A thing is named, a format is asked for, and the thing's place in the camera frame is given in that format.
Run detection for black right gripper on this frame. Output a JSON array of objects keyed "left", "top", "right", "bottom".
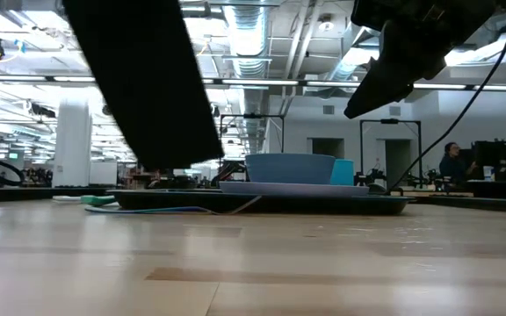
[{"left": 343, "top": 0, "right": 498, "bottom": 119}]

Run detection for light blue plastic mug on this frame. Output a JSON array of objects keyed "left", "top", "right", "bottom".
[{"left": 329, "top": 158, "right": 355, "bottom": 186}]

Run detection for blue plastic bowl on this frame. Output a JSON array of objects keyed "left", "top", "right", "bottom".
[{"left": 244, "top": 153, "right": 336, "bottom": 185}]

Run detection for pale purple plastic plate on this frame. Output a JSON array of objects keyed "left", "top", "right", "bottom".
[{"left": 219, "top": 180, "right": 371, "bottom": 198}]

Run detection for dark green serving tray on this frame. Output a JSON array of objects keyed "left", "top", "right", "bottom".
[{"left": 107, "top": 188, "right": 412, "bottom": 216}]

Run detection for person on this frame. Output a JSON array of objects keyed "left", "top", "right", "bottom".
[{"left": 437, "top": 141, "right": 478, "bottom": 183}]

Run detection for overhead light bar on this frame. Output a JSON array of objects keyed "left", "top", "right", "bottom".
[{"left": 0, "top": 73, "right": 506, "bottom": 92}]

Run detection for black equipment crates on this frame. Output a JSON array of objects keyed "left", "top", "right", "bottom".
[{"left": 472, "top": 139, "right": 506, "bottom": 183}]

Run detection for white building column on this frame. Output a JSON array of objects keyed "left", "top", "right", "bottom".
[{"left": 53, "top": 98, "right": 92, "bottom": 189}]

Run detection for black gantry frame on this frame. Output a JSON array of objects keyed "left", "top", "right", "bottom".
[{"left": 359, "top": 118, "right": 423, "bottom": 190}]

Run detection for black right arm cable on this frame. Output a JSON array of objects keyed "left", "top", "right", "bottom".
[{"left": 387, "top": 4, "right": 506, "bottom": 194}]

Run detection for silver ventilation duct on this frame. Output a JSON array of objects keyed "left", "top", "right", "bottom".
[{"left": 224, "top": 0, "right": 272, "bottom": 154}]

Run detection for black aluminium table frame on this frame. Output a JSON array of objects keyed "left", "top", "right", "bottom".
[{"left": 0, "top": 184, "right": 506, "bottom": 216}]

